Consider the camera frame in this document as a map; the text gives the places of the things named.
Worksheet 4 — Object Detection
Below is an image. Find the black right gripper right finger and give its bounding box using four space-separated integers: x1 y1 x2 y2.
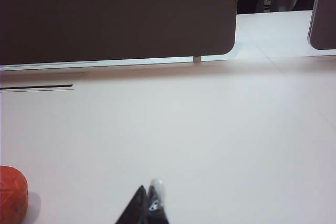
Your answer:
146 178 170 224

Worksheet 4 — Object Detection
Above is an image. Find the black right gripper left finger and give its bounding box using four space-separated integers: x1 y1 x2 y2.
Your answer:
114 185 149 224

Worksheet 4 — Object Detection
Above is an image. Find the orange fruit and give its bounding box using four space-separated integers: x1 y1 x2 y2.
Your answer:
0 165 29 220

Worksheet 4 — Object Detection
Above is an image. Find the brown fabric desk divider panel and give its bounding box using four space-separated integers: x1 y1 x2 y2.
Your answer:
0 0 240 66

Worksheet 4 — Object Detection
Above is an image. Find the brown divider panel, silver edge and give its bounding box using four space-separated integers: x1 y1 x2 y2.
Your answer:
307 0 336 51

